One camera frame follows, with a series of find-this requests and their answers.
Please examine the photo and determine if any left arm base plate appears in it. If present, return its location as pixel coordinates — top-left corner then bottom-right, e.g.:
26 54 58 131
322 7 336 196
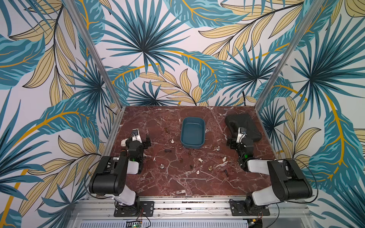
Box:
114 201 155 218

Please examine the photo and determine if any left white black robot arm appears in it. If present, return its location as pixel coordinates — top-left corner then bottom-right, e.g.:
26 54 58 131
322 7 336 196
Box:
86 129 151 209

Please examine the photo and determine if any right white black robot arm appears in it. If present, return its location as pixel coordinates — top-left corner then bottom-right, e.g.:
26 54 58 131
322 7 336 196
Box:
227 133 313 209

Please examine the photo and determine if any teal plastic storage box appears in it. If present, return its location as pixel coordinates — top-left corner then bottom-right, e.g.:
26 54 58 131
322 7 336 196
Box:
180 117 205 149

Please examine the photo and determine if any black plastic case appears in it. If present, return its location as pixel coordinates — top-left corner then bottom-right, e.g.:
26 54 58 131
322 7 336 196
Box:
225 114 262 142

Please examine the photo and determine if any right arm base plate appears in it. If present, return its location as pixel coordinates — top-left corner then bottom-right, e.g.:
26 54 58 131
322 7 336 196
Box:
229 199 270 218

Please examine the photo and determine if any aluminium front rail frame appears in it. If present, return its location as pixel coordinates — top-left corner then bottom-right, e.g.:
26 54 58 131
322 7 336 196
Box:
67 196 316 228

